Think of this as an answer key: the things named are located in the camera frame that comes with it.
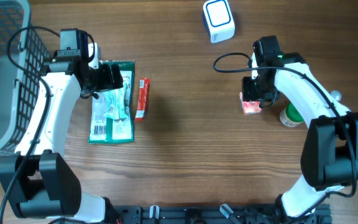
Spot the red white tissue pack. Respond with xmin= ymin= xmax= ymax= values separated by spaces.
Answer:
xmin=239 ymin=92 xmax=262 ymax=115

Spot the light green wipes pack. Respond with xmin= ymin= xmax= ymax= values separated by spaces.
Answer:
xmin=103 ymin=87 xmax=129 ymax=121

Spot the green lid jar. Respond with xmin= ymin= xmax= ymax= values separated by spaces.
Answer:
xmin=280 ymin=103 xmax=304 ymax=128

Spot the red stick sachet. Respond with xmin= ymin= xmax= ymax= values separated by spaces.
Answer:
xmin=135 ymin=78 xmax=150 ymax=121

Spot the green glove package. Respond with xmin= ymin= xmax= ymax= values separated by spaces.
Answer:
xmin=88 ymin=60 xmax=135 ymax=144

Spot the yellow liquid bottle silver cap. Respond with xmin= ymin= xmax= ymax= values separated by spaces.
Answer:
xmin=330 ymin=90 xmax=342 ymax=101

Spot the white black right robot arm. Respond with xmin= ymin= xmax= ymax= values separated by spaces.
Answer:
xmin=242 ymin=35 xmax=358 ymax=223

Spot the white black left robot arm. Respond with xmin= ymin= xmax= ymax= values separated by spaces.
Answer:
xmin=0 ymin=28 xmax=123 ymax=223

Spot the white barcode scanner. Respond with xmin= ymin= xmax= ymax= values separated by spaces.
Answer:
xmin=203 ymin=0 xmax=236 ymax=44

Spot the grey plastic mesh basket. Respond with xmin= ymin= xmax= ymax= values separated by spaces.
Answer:
xmin=0 ymin=0 xmax=50 ymax=157

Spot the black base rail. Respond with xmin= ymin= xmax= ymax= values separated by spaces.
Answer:
xmin=55 ymin=203 xmax=333 ymax=224

